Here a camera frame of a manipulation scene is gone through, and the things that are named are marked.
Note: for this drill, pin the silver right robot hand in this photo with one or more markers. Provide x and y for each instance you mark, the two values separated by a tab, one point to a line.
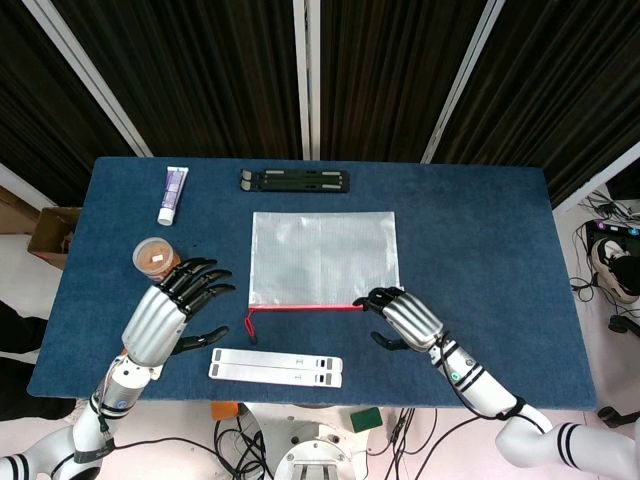
412	320

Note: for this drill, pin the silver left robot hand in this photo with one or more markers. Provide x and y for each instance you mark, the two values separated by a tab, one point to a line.
155	320

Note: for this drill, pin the transparent mesh zipper pouch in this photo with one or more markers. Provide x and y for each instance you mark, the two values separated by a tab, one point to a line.
320	260

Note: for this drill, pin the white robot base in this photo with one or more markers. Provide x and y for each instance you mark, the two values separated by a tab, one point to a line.
315	442

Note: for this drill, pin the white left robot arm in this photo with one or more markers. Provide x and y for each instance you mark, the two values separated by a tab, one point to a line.
120	390

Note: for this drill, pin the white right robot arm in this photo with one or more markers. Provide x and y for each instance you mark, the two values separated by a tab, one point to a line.
480	385

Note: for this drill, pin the round jar orange lid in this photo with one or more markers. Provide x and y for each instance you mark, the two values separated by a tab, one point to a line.
152	257

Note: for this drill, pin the blue table mat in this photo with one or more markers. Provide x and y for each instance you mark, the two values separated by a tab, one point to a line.
475	250

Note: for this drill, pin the green block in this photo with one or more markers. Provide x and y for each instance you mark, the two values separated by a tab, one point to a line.
366	419

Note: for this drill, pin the orange block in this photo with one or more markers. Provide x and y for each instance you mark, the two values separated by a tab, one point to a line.
223	411

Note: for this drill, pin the white folding laptop stand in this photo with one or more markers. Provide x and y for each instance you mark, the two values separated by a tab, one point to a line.
270	367

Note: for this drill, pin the purple white toothpaste tube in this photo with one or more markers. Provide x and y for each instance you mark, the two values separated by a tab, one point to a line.
171	195

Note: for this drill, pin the brown cardboard box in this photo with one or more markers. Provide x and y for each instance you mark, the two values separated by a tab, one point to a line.
47	235

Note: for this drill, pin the black folding laptop stand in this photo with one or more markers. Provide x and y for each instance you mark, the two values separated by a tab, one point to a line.
295	181

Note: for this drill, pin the white black shoe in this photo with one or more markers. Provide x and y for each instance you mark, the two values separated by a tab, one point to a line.
607	265

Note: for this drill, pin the black pleated curtain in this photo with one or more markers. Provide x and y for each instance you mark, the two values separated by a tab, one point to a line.
200	75
560	75
40	100
390	75

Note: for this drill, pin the white frame post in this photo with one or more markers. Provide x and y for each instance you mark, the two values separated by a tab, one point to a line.
595	182
306	75
90	75
462	80

